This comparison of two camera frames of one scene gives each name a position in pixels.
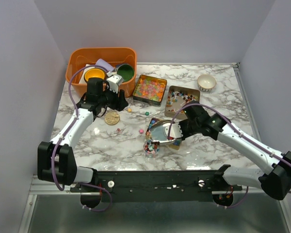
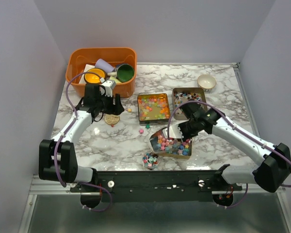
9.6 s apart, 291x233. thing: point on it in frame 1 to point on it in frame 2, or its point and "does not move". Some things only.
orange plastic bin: [80, 57] does not move
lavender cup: [103, 63] does not move
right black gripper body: [189, 128] does not move
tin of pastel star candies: [156, 131] to [179, 148]
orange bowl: [94, 72] does not move
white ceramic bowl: [206, 82] does not move
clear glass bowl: [151, 148] to [150, 160]
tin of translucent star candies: [150, 90] to [153, 108]
